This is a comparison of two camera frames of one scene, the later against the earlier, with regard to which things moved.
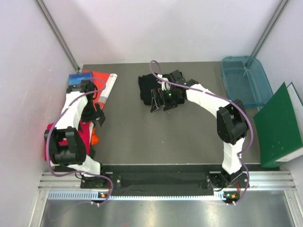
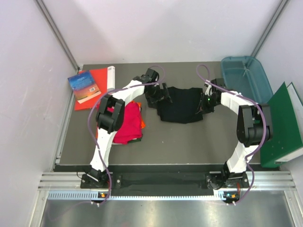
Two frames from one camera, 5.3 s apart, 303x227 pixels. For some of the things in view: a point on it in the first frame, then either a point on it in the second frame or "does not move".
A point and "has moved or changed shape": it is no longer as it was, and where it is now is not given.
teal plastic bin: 245,80 does not move
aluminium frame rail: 273,179 does not move
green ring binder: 279,124 does not move
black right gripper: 170,105 to 203,109
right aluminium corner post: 282,4 does not move
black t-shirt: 147,82 has moved or changed shape
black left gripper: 97,116 to 162,95
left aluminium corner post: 56,33 does not move
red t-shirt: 84,128 to 131,128
